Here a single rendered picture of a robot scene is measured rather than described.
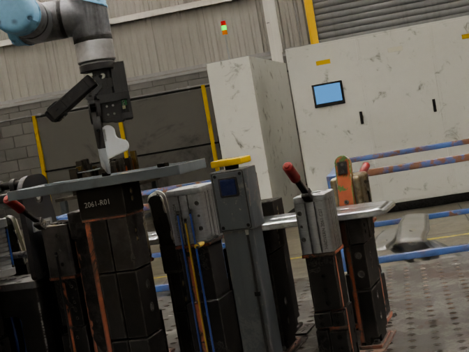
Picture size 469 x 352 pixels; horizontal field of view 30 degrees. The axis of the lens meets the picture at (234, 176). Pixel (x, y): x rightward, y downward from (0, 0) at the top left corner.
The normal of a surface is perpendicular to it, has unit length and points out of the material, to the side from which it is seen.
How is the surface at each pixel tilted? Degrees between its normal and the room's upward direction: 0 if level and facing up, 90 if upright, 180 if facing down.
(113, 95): 90
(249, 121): 90
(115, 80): 90
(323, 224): 90
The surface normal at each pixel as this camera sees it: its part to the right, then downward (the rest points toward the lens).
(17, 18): -0.05, 0.05
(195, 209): -0.33, 0.11
